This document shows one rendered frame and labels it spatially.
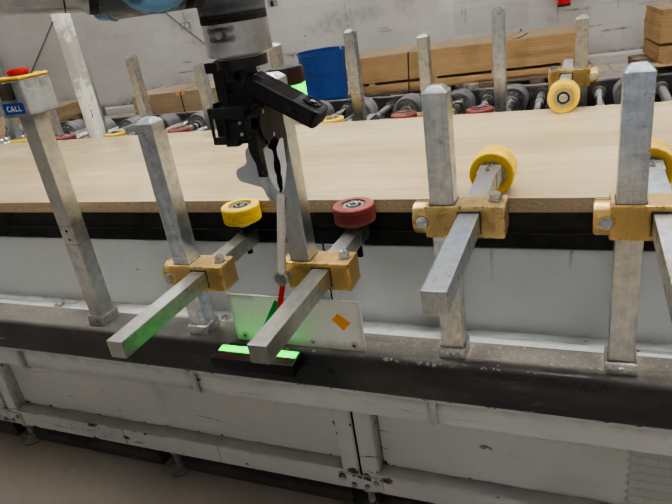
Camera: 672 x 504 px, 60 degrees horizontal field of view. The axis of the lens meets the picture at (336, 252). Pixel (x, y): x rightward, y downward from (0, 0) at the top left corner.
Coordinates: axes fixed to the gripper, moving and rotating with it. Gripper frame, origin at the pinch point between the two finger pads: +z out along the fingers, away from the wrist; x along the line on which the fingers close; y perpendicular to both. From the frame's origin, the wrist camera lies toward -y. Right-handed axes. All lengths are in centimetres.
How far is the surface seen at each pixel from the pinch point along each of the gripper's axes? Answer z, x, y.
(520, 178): 11, -38, -32
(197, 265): 16.3, -5.7, 22.8
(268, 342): 15.1, 16.9, -3.6
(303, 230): 8.7, -5.8, 0.0
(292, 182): 0.4, -5.8, 0.6
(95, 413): 86, -31, 97
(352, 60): -4, -115, 28
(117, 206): 14, -28, 59
